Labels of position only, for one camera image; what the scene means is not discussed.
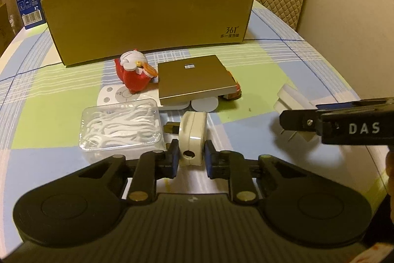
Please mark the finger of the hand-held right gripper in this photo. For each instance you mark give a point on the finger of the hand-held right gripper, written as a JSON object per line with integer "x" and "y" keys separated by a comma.
{"x": 335, "y": 105}
{"x": 298, "y": 119}

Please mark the white wall charger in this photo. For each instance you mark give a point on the white wall charger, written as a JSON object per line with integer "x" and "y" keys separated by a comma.
{"x": 292, "y": 98}

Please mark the clear box of floss picks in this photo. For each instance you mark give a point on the clear box of floss picks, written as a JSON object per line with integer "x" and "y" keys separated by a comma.
{"x": 120, "y": 127}

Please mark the colourful toy race car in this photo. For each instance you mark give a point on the colourful toy race car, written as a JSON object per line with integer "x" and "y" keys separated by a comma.
{"x": 235, "y": 90}

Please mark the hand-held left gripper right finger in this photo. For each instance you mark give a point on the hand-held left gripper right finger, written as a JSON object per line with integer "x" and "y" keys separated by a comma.
{"x": 209, "y": 163}

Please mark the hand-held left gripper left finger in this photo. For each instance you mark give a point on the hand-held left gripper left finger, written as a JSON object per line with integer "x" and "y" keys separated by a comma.
{"x": 174, "y": 158}

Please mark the white plug adapter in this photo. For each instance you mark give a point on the white plug adapter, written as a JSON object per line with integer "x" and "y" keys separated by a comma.
{"x": 192, "y": 133}

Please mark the cardboard box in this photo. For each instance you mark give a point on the cardboard box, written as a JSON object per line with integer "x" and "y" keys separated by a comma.
{"x": 138, "y": 19}

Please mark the red and white toy figurine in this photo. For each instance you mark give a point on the red and white toy figurine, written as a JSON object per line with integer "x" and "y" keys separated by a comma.
{"x": 135, "y": 81}

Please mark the white flat plastic device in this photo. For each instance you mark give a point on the white flat plastic device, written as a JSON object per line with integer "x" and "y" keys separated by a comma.
{"x": 114, "y": 95}

